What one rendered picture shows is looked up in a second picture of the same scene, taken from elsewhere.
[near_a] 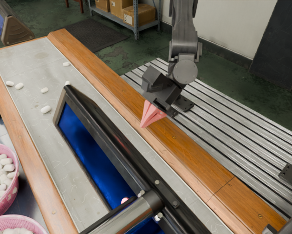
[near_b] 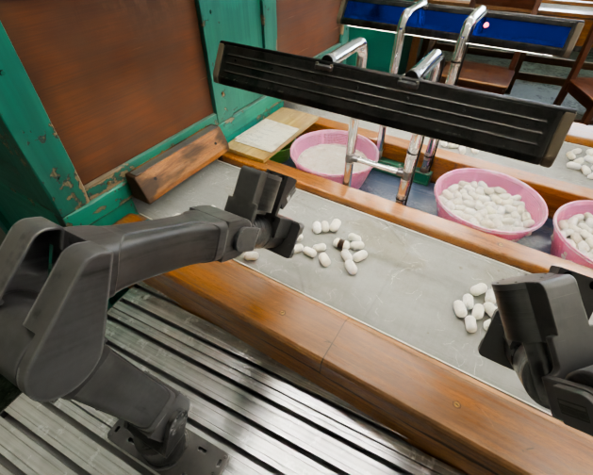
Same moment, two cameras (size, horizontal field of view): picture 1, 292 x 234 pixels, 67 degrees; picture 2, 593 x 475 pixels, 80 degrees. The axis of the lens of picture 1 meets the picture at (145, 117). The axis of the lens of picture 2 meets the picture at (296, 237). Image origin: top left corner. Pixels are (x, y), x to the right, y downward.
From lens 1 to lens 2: 0.69 m
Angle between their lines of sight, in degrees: 89
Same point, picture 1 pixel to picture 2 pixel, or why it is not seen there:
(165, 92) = not seen: hidden behind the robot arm
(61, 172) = not seen: hidden behind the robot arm
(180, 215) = (393, 77)
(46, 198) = (523, 251)
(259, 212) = (283, 317)
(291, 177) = (205, 457)
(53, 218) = (494, 239)
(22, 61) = not seen: outside the picture
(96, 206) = (469, 271)
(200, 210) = (354, 307)
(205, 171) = (369, 352)
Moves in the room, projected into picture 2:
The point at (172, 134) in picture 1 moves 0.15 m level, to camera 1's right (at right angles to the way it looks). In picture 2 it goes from (464, 412) to (376, 454)
